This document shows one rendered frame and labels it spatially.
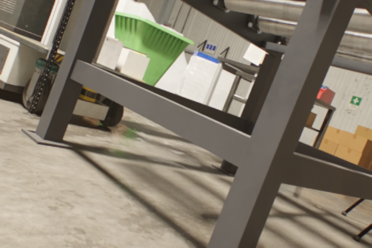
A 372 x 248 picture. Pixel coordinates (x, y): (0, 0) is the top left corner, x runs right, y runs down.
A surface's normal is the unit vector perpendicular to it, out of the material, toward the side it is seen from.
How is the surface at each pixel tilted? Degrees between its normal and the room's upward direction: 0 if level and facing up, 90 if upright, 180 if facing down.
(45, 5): 90
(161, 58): 101
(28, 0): 90
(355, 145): 90
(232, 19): 90
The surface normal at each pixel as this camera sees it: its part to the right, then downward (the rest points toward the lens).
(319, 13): -0.66, -0.21
